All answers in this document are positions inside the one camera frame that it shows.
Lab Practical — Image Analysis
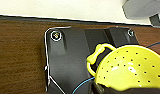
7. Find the yellow plastic bowl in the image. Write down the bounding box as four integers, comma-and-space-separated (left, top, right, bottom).
85, 43, 160, 93

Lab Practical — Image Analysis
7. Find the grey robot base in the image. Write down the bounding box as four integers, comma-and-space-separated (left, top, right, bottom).
43, 25, 144, 94

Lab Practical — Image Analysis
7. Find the thin blue cable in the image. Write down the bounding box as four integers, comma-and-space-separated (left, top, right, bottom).
71, 41, 160, 94

